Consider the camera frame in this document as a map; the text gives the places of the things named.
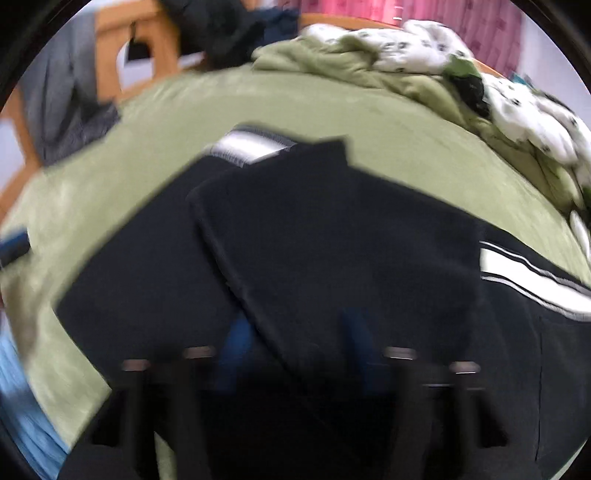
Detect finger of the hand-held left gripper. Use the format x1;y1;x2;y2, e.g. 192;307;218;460
0;231;31;268

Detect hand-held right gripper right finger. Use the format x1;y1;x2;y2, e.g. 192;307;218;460
339;308;513;480

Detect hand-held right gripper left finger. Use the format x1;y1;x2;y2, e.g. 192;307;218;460
60;318;259;480

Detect black pants with white stripe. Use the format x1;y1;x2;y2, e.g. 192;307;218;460
53;122;591;480

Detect grey jeans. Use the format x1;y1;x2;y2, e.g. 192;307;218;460
21;9;122;168

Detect green fleece bed sheet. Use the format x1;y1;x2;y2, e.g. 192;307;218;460
0;65;591;480

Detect black hanging pouch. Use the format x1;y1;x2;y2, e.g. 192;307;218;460
127;23;150;62

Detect white floral quilt green lining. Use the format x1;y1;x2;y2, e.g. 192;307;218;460
252;18;591;271

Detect black jacket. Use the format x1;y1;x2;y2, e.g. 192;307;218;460
159;0;267;70

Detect navy blue garment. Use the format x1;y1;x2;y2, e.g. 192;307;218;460
259;8;302;47

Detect wooden bed frame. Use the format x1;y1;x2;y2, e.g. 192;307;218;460
0;0;509;222

